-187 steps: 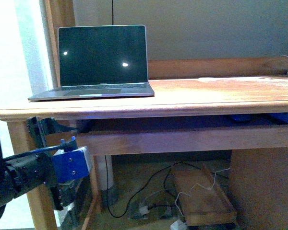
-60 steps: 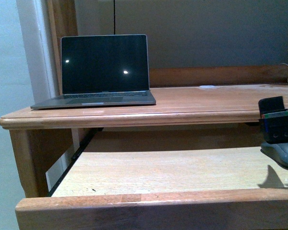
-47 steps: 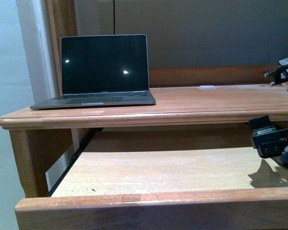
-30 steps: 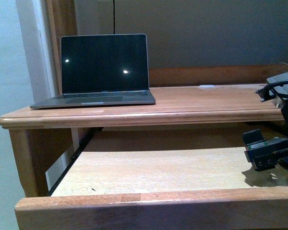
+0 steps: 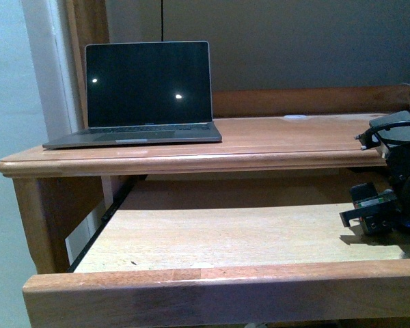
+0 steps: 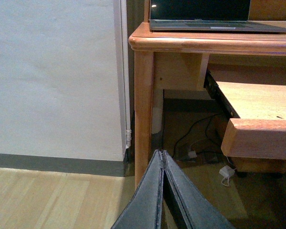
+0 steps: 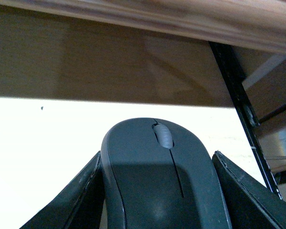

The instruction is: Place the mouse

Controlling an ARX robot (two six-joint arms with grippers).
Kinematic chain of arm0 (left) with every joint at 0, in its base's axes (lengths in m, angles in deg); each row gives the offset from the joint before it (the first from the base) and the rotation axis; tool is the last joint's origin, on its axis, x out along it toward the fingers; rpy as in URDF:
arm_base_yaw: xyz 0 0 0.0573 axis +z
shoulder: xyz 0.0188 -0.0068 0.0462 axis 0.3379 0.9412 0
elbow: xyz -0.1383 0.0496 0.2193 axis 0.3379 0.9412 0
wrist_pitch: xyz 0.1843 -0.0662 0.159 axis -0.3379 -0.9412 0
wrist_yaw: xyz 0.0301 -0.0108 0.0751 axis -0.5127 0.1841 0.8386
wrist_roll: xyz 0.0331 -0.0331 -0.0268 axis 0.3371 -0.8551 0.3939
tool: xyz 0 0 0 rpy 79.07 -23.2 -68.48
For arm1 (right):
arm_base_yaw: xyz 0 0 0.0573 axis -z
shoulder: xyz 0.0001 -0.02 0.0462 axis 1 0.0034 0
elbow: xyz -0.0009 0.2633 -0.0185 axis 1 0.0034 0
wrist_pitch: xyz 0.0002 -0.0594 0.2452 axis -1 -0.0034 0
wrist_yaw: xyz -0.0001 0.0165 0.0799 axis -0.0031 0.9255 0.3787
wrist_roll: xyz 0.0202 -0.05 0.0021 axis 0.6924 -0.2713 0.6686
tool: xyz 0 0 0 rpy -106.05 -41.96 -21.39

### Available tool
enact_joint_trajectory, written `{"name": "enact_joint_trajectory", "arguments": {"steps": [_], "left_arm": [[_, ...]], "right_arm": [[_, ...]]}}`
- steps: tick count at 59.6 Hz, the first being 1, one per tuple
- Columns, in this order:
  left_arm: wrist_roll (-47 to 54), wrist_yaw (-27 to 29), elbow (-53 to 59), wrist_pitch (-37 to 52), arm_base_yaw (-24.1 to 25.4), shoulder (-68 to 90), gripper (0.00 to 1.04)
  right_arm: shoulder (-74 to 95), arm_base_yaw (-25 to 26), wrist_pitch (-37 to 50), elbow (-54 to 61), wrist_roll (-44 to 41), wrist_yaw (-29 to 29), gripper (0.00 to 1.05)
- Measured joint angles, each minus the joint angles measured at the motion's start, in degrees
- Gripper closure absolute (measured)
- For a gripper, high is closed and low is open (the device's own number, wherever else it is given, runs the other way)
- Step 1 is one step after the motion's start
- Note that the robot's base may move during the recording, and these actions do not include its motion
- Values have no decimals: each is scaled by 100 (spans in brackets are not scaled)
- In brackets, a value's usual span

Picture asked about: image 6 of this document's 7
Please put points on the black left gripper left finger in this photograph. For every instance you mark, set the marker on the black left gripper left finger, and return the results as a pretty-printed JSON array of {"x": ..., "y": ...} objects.
[{"x": 144, "y": 211}]

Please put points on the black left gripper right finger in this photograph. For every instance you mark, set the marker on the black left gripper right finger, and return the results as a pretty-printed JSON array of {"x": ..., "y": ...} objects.
[{"x": 189, "y": 208}]

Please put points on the white power adapter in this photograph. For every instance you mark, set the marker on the white power adapter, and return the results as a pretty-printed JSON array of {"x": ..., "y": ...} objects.
[{"x": 226, "y": 171}]

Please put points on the power strip on floor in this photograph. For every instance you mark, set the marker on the power strip on floor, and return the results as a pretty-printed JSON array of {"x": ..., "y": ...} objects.
[{"x": 202, "y": 157}]

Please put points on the wooden keyboard tray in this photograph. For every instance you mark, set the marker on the wooden keyboard tray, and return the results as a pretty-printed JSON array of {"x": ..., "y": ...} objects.
[{"x": 255, "y": 104}]

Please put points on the wooden desk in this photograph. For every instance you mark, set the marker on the wooden desk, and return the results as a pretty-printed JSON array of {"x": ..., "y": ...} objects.
[{"x": 195, "y": 48}]

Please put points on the grey open laptop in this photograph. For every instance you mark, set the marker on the grey open laptop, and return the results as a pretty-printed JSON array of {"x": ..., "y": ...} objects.
[{"x": 205, "y": 15}]

